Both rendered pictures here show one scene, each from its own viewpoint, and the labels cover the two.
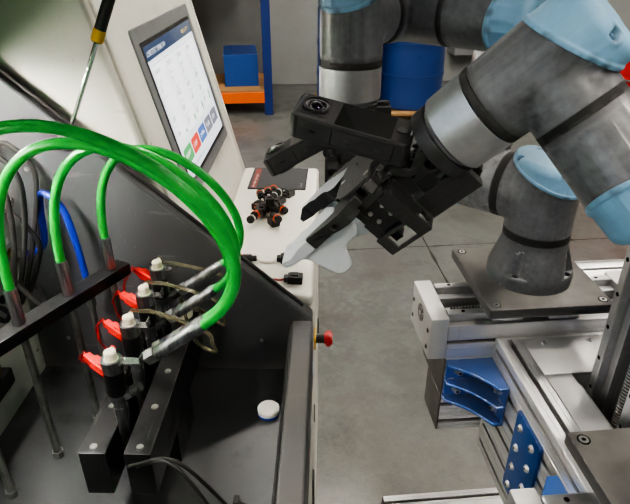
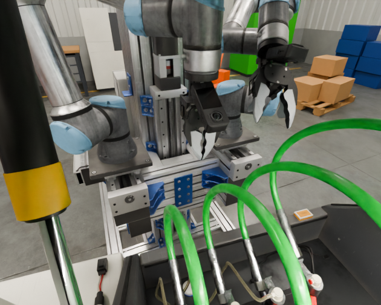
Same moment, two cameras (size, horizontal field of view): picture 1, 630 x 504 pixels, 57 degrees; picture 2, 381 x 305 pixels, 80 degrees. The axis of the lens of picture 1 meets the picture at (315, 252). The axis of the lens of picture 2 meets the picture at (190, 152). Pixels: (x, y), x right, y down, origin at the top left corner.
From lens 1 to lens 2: 99 cm
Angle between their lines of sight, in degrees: 88
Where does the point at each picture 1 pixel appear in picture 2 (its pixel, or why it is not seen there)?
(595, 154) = not seen: hidden behind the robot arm
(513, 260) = (127, 146)
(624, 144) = not seen: hidden behind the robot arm
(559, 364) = (156, 162)
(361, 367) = not seen: outside the picture
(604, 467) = (226, 142)
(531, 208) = (124, 119)
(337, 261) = (281, 112)
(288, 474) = (258, 229)
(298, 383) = (201, 242)
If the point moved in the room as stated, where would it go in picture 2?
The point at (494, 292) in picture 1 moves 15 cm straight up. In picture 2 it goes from (136, 161) to (130, 124)
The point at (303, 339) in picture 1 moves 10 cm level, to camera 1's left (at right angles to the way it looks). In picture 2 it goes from (161, 252) to (169, 287)
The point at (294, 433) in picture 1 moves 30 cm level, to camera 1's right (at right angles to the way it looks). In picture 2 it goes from (236, 233) to (201, 175)
